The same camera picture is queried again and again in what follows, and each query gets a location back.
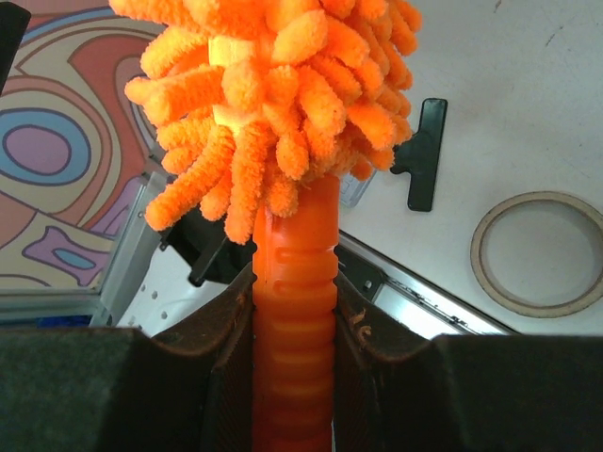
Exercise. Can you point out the orange microfiber duster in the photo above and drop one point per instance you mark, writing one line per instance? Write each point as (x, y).
(261, 107)

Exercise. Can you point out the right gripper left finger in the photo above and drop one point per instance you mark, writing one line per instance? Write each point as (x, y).
(189, 388)

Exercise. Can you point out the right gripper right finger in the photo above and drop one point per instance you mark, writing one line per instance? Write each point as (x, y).
(397, 391)

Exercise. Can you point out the black T-shaped clip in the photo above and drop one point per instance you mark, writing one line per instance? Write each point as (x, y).
(419, 156)

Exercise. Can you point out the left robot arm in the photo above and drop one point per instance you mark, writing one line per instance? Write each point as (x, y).
(203, 244)

